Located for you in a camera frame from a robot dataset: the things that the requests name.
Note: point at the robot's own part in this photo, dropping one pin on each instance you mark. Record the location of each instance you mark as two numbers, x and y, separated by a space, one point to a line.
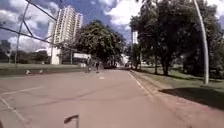
71 118

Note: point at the reddish grey asphalt road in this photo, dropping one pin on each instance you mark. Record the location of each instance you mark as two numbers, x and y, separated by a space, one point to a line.
100 96

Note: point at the grass verge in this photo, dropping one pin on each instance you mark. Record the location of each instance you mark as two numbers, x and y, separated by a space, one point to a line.
186 83

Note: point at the pale lamp pole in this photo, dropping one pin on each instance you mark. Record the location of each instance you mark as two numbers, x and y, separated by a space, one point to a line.
205 60

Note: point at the distant tall building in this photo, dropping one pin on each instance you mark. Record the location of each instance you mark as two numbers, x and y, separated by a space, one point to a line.
135 36

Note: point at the tall pale building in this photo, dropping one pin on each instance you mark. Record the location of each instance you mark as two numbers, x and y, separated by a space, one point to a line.
66 26

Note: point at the large broad tree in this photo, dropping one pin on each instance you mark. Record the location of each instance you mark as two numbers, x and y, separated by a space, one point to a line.
96 41

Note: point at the low white building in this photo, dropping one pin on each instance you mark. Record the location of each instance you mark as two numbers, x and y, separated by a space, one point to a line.
79 56

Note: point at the group of dark trees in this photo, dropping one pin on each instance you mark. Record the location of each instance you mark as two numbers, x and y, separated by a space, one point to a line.
166 33

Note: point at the person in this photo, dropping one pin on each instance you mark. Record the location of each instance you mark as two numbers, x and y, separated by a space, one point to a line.
97 66

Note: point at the white painted edge line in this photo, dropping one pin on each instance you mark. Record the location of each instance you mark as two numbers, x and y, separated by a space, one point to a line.
141 86

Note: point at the low concrete wall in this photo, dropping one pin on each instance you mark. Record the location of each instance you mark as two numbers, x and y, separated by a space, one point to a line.
43 70

